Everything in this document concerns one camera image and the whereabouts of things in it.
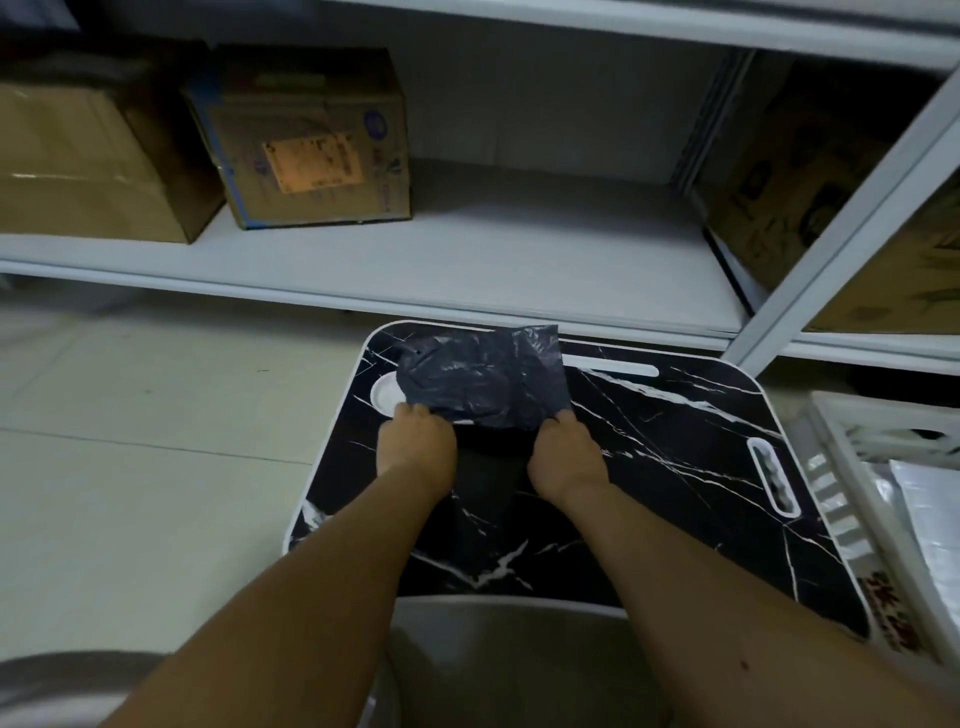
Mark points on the black marble lap table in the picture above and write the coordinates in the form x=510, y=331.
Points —
x=675, y=495

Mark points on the cardboard box with black print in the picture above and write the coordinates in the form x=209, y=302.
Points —
x=862, y=247

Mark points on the narrow white mailer taped end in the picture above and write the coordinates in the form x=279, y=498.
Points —
x=934, y=532

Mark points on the person's right hand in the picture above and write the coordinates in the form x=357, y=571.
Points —
x=566, y=461

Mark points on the white metal shelf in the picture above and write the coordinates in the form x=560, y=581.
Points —
x=525, y=247

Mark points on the person's white shorts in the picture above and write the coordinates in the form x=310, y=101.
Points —
x=60, y=690

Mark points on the person's left hand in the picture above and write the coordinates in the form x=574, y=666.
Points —
x=416, y=454

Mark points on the dark grey bag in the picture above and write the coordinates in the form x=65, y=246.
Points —
x=487, y=382

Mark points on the person's right forearm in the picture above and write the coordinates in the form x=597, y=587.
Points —
x=750, y=622

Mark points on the plain brown cardboard box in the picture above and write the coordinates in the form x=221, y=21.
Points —
x=90, y=165

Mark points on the white plastic basket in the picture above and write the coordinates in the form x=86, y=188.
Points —
x=847, y=480

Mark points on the cardboard box with orange label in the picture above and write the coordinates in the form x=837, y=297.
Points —
x=307, y=142

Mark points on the person's left forearm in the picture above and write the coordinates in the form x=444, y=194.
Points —
x=285, y=615

